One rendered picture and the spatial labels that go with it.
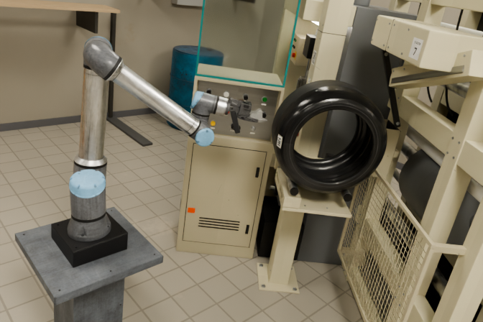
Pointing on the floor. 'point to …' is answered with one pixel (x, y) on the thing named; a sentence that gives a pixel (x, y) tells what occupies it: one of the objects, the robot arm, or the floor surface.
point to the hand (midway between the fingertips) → (264, 121)
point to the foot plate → (276, 283)
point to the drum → (182, 76)
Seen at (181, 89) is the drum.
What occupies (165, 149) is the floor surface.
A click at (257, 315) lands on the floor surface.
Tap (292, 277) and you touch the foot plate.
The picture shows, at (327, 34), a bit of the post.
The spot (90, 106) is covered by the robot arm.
